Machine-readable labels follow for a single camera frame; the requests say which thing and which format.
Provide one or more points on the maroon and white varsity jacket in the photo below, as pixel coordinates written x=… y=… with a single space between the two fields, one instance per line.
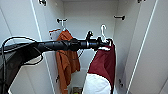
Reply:
x=101 y=71

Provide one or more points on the white wardrobe door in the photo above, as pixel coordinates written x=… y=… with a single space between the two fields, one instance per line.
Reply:
x=16 y=20
x=156 y=50

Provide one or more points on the white wardrobe body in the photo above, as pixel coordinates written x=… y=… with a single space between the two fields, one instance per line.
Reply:
x=90 y=16

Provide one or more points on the white hanger under orange hoodie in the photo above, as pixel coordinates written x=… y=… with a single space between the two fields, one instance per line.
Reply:
x=63 y=27

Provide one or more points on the orange hoodie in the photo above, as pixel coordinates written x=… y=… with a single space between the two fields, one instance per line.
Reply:
x=66 y=61

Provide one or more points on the white sticker with orange stripe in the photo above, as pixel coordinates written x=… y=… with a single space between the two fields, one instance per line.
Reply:
x=54 y=31

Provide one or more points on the dark door hinge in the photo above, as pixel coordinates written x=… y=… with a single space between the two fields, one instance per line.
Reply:
x=57 y=79
x=42 y=2
x=120 y=83
x=140 y=1

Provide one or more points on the dark basket of small goods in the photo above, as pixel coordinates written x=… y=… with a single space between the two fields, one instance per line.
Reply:
x=77 y=90

